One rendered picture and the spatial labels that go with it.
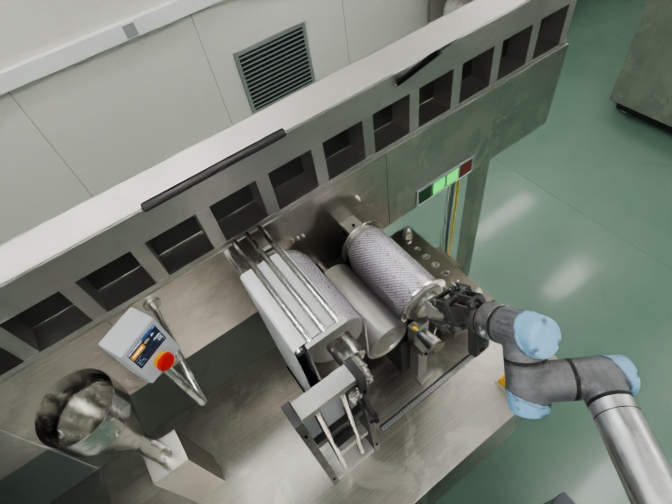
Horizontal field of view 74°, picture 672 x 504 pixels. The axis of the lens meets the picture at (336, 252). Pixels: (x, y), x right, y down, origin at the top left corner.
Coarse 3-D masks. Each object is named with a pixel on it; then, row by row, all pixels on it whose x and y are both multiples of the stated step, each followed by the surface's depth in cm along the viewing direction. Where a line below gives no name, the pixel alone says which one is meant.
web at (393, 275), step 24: (360, 240) 120; (384, 240) 119; (312, 264) 108; (360, 264) 120; (384, 264) 114; (408, 264) 113; (384, 288) 114; (408, 288) 109; (360, 336) 110; (312, 360) 97; (312, 384) 134
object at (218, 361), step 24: (336, 264) 140; (240, 336) 134; (264, 336) 141; (192, 360) 127; (216, 360) 134; (240, 360) 142; (168, 384) 127; (216, 384) 142; (144, 408) 128; (168, 408) 135; (144, 432) 135; (72, 456) 122; (96, 456) 128
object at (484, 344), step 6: (468, 324) 93; (468, 330) 95; (468, 336) 96; (474, 336) 94; (480, 336) 95; (468, 342) 98; (474, 342) 96; (480, 342) 96; (486, 342) 98; (468, 348) 99; (474, 348) 97; (480, 348) 98; (486, 348) 100; (474, 354) 98
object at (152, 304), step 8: (144, 304) 102; (152, 304) 103; (160, 304) 105; (152, 312) 102; (160, 312) 102; (160, 320) 100; (168, 328) 99; (184, 360) 93; (184, 368) 92; (192, 376) 91; (192, 384) 89; (200, 392) 88
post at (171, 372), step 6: (168, 372) 74; (174, 372) 76; (174, 378) 76; (180, 378) 78; (180, 384) 79; (186, 384) 80; (186, 390) 81; (192, 390) 82; (192, 396) 83; (198, 396) 85; (198, 402) 86
